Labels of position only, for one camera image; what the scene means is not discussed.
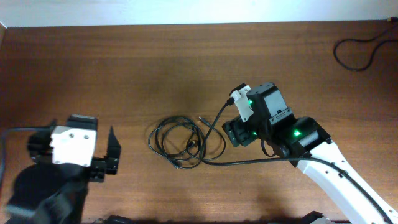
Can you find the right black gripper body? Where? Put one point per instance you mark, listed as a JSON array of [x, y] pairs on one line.
[[237, 133]]

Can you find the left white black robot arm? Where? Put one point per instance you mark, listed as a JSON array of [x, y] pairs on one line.
[[54, 188]]

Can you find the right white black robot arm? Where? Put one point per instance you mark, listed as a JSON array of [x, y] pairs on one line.
[[264, 115]]

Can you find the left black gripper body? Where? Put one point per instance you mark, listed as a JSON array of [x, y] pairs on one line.
[[97, 168]]

